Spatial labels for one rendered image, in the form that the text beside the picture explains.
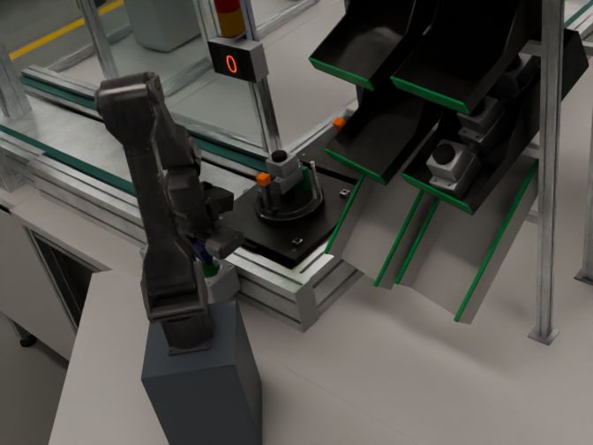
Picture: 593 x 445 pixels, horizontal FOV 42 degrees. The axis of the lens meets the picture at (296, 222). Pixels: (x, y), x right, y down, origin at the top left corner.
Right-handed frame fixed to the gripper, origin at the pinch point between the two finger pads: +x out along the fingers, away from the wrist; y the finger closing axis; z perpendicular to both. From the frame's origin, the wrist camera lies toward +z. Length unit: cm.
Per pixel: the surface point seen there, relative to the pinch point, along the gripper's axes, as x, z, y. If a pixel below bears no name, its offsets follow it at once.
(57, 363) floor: 101, 0, 113
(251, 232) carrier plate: 3.5, 11.0, -0.6
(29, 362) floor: 101, -5, 123
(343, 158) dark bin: -20.6, 12.8, -26.2
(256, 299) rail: 12.3, 3.6, -6.6
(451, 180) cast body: -23, 13, -46
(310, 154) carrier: 3.7, 37.5, 6.8
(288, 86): 15, 74, 49
